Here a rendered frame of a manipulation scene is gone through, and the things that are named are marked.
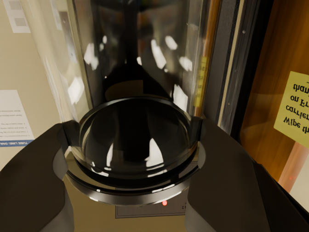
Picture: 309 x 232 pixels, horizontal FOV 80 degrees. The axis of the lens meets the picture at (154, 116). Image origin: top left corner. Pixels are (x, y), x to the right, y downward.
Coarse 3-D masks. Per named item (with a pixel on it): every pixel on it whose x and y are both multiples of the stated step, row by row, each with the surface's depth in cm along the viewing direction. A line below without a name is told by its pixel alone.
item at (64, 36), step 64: (64, 0) 6; (128, 0) 5; (192, 0) 6; (64, 64) 7; (128, 64) 7; (192, 64) 8; (64, 128) 10; (128, 128) 8; (192, 128) 10; (128, 192) 9
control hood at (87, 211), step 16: (64, 176) 34; (80, 192) 33; (80, 208) 32; (96, 208) 32; (112, 208) 33; (80, 224) 32; (96, 224) 32; (112, 224) 32; (128, 224) 32; (144, 224) 32; (160, 224) 32; (176, 224) 32
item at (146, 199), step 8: (72, 184) 11; (184, 184) 10; (88, 192) 10; (96, 192) 10; (160, 192) 10; (168, 192) 10; (176, 192) 10; (104, 200) 10; (112, 200) 10; (120, 200) 10; (128, 200) 10; (136, 200) 10; (144, 200) 10; (152, 200) 10
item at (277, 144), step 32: (288, 0) 21; (288, 32) 21; (288, 64) 22; (256, 96) 27; (288, 96) 22; (256, 128) 28; (288, 128) 22; (256, 160) 28; (288, 160) 23; (288, 192) 23
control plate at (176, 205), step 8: (184, 192) 34; (168, 200) 33; (176, 200) 33; (184, 200) 33; (120, 208) 33; (128, 208) 33; (136, 208) 33; (144, 208) 33; (152, 208) 33; (160, 208) 33; (168, 208) 33; (176, 208) 33; (184, 208) 33; (120, 216) 32; (128, 216) 32; (136, 216) 32; (144, 216) 32; (152, 216) 32
